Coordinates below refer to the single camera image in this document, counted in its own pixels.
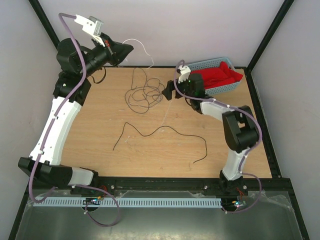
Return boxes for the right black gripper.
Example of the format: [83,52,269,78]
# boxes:
[161,74,194,101]

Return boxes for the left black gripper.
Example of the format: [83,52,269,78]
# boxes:
[78,32,133,79]

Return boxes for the black wires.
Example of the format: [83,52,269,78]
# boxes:
[124,66,167,115]

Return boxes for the black wire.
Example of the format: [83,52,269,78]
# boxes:
[112,121,208,165]

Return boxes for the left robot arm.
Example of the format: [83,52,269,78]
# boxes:
[18,33,134,194]

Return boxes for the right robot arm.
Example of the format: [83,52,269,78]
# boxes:
[161,73,262,195]

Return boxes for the red cloth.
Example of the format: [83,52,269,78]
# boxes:
[191,61,243,90]

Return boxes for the blue perforated plastic basket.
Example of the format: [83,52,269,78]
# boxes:
[187,57,242,96]

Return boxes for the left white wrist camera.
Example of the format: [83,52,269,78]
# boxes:
[74,14,104,46]

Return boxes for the light blue slotted cable duct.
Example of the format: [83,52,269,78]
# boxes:
[33,197,221,208]

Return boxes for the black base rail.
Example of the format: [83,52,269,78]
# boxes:
[69,177,250,196]

